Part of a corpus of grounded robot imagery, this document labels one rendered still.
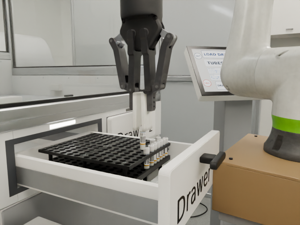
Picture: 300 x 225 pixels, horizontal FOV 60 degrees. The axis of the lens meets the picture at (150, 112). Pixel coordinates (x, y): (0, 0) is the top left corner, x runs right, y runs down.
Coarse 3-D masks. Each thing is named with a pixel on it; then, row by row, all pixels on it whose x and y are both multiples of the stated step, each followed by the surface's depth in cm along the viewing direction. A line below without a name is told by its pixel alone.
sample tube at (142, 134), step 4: (140, 128) 49; (140, 132) 49; (144, 132) 49; (140, 136) 49; (144, 136) 49; (140, 140) 49; (144, 140) 49; (140, 144) 49; (144, 144) 49; (140, 148) 49; (144, 148) 49
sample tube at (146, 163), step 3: (147, 147) 51; (144, 150) 50; (147, 150) 50; (144, 153) 51; (147, 153) 52; (147, 159) 51; (144, 162) 51; (147, 162) 51; (144, 165) 51; (147, 165) 51; (147, 168) 51
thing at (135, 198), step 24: (48, 144) 60; (192, 144) 60; (24, 168) 50; (48, 168) 47; (72, 168) 45; (48, 192) 48; (72, 192) 45; (96, 192) 42; (120, 192) 40; (144, 192) 38; (144, 216) 39
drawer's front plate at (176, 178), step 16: (208, 144) 51; (176, 160) 38; (192, 160) 42; (160, 176) 35; (176, 176) 36; (192, 176) 43; (160, 192) 35; (176, 192) 37; (192, 192) 43; (160, 208) 35; (176, 208) 37; (192, 208) 44; (160, 224) 36; (176, 224) 37
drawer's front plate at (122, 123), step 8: (128, 112) 87; (152, 112) 100; (112, 120) 77; (120, 120) 80; (128, 120) 84; (152, 120) 100; (112, 128) 77; (120, 128) 80; (128, 128) 85; (152, 128) 100; (136, 136) 90
